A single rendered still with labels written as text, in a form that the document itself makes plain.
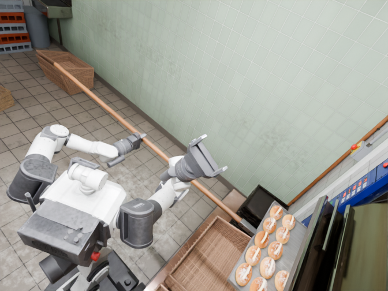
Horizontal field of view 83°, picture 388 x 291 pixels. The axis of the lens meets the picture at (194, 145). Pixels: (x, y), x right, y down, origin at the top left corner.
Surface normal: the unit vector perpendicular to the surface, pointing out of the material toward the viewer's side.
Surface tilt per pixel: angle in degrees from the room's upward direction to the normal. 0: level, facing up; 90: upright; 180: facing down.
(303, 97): 90
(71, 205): 0
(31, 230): 3
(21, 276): 0
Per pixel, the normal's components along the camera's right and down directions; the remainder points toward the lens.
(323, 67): -0.61, 0.42
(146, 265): 0.28, -0.68
